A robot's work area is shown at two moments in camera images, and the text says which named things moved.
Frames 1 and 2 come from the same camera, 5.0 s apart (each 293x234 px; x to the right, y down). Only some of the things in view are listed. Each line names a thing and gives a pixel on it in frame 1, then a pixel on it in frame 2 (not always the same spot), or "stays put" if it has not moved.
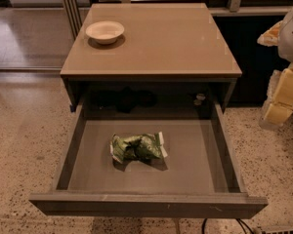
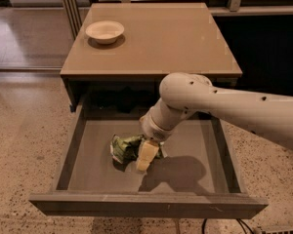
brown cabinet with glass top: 149,54 stays put
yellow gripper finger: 284,95 -> 155,126
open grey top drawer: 150,168 stays put
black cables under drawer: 243,224 stays put
